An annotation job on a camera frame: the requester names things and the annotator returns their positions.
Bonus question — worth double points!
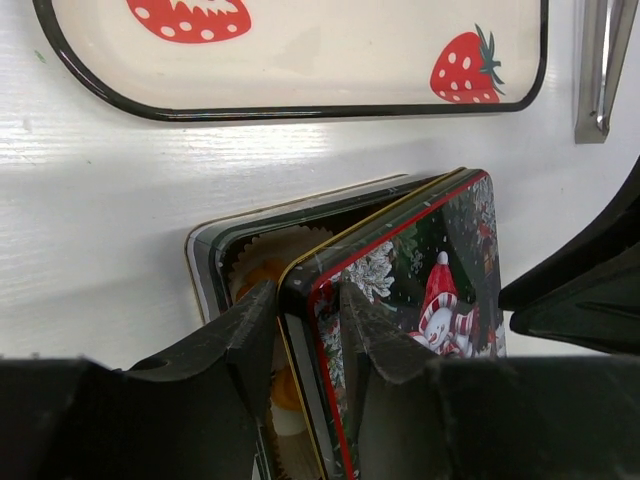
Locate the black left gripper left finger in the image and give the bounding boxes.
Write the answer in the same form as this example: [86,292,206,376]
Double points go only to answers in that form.
[1,281,276,479]

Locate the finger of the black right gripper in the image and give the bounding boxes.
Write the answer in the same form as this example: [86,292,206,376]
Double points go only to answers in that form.
[498,165,639,355]

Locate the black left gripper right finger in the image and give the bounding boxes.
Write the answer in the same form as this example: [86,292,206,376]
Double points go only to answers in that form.
[339,282,639,479]

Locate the orange cookie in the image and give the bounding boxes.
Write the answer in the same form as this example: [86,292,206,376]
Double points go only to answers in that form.
[234,258,287,301]
[271,366,302,412]

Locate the gold tin lid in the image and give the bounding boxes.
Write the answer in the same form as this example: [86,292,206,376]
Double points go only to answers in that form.
[278,168,506,479]

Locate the metal tongs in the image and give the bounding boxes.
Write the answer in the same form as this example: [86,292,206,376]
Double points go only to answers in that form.
[574,0,639,144]

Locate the white paper cup front-left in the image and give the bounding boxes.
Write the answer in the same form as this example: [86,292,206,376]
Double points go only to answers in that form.
[269,404,321,480]

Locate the square gold cookie tin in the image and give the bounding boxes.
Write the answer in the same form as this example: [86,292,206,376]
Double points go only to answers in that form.
[185,172,457,479]

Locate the white paper cup back-left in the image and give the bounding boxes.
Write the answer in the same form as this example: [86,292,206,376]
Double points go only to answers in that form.
[229,225,333,301]

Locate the strawberry print tray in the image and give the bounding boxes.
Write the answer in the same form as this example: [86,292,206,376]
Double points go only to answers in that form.
[34,1,549,122]

